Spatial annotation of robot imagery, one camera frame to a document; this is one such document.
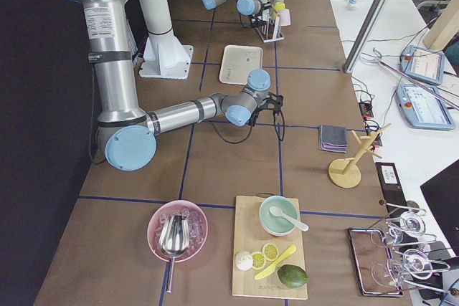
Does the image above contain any folded grey cloth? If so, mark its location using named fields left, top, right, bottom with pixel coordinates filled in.
left=318, top=125, right=348, bottom=153

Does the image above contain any pink plastic cup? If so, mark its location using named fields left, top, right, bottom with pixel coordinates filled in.
left=278, top=9, right=291, bottom=27

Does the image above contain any green avocado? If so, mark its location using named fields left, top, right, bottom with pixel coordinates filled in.
left=277, top=264, right=309, bottom=288

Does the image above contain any yellow plastic cup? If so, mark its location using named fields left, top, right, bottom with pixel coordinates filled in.
left=271, top=1, right=285, bottom=20

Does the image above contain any electronics board with wires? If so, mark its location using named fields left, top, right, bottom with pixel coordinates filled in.
left=354, top=88, right=381, bottom=135

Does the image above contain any black metal tray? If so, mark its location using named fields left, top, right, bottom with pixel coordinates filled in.
left=347, top=227, right=404, bottom=298

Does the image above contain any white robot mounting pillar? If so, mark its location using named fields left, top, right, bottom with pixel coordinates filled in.
left=139, top=0, right=194, bottom=80

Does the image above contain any black monitor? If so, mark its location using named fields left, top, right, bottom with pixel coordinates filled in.
left=421, top=161, right=458, bottom=255

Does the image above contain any metal ice scoop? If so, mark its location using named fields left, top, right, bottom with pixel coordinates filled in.
left=158, top=215, right=190, bottom=293

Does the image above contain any wine glass rack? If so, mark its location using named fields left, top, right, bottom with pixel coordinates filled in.
left=371, top=199, right=458, bottom=298

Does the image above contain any reacher grabber tool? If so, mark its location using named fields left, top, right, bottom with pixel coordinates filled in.
left=373, top=48, right=459, bottom=110

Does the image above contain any aluminium frame post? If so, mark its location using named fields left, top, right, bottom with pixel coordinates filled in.
left=343, top=0, right=388, bottom=74

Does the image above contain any white cup drying rack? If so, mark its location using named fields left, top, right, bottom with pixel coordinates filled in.
left=252, top=9, right=284, bottom=43

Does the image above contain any pink bowl of ice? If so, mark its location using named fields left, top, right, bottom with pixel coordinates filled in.
left=147, top=200, right=208, bottom=263

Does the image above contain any white garlic bulb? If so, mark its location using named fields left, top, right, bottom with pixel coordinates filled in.
left=235, top=251, right=253, bottom=271

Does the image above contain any black box with label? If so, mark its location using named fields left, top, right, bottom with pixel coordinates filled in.
left=375, top=162, right=407, bottom=206

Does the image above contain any lemon slice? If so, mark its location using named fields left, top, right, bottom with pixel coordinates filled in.
left=250, top=251, right=267, bottom=270
left=261, top=243, right=279, bottom=262

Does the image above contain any teach pendant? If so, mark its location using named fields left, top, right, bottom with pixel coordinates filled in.
left=400, top=45, right=445, bottom=86
left=396, top=84, right=455, bottom=130

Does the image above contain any white plastic spoon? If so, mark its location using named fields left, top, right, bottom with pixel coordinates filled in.
left=269, top=206, right=309, bottom=231

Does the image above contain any wooden mug tree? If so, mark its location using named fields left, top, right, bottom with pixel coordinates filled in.
left=328, top=123, right=391, bottom=188

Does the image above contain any yellow plastic knife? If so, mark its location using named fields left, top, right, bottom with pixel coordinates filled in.
left=254, top=244, right=297, bottom=280

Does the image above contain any mint green bowl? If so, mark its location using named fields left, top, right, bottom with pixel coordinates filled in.
left=259, top=196, right=300, bottom=236

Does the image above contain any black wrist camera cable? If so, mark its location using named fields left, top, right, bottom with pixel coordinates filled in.
left=209, top=108, right=287, bottom=144

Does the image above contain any lower teach pendant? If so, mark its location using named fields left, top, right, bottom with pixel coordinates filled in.
left=396, top=84, right=455, bottom=130

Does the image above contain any cream rectangular tray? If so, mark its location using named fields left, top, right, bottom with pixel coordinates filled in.
left=219, top=44, right=263, bottom=85

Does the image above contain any wooden cutting board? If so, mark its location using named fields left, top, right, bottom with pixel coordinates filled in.
left=232, top=196, right=308, bottom=300

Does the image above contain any upper teach pendant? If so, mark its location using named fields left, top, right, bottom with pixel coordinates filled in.
left=400, top=45, right=445, bottom=86

